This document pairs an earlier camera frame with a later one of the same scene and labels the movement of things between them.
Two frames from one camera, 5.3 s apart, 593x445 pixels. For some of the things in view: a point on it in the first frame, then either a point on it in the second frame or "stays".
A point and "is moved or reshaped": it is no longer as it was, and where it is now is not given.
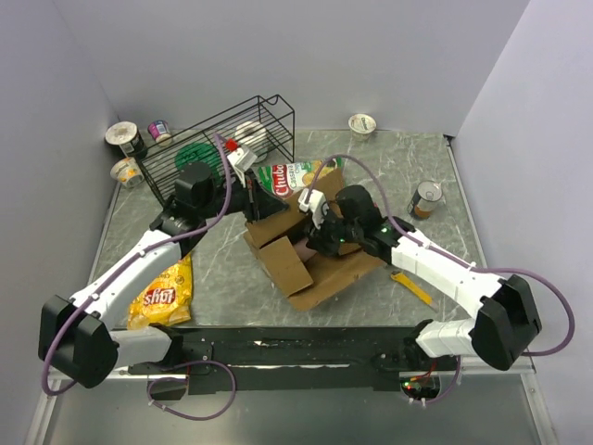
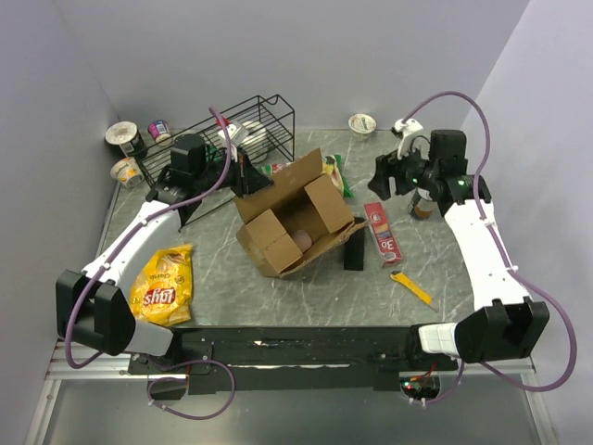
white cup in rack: (253, 134) stays
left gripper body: (242, 198) -> (212, 171)
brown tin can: (428, 194) stays
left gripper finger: (266, 202) -> (249, 179)
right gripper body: (334, 232) -> (422, 171)
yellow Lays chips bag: (167, 299) stays
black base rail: (296, 359) stays
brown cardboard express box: (321, 280) is moved or reshaped
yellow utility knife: (401, 279) stays
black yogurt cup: (126, 134) stays
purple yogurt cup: (159, 130) stays
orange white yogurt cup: (128, 171) stays
